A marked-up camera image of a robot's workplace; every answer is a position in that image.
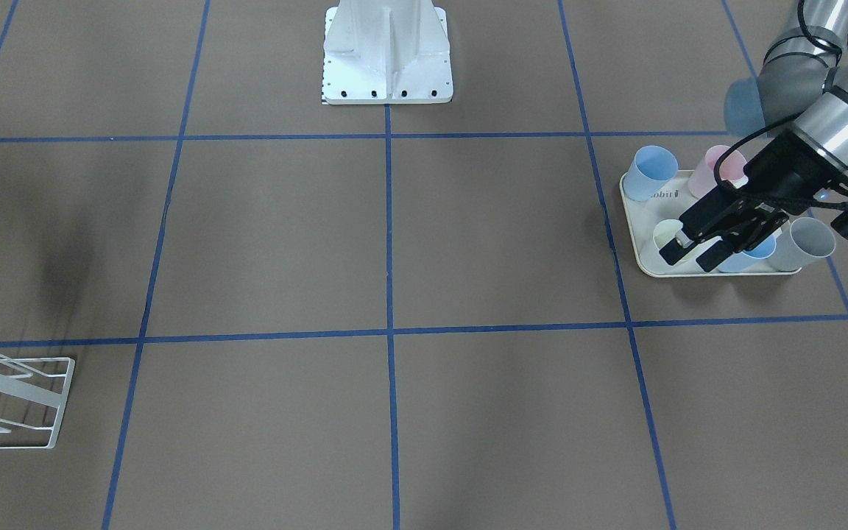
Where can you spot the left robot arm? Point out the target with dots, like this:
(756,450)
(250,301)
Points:
(800,99)

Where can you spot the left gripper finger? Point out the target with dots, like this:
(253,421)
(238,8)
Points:
(682,248)
(722,249)

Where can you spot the pale cream cup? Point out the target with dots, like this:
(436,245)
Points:
(661,234)

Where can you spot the grey plastic cup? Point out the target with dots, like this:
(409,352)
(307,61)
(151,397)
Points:
(805,241)

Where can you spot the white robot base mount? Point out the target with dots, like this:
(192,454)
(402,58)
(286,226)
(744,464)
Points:
(386,53)

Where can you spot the blue cup front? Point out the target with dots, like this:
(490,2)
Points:
(743,260)

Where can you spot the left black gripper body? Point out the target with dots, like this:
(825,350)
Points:
(788,166)

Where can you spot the white plastic tray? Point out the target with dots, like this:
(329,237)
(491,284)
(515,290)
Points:
(650,225)

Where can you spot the white wire cup rack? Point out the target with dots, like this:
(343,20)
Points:
(33,401)

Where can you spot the blue cup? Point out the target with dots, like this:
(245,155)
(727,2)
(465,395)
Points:
(651,168)
(743,260)

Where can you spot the blue cup back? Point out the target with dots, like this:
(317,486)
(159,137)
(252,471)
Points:
(651,168)

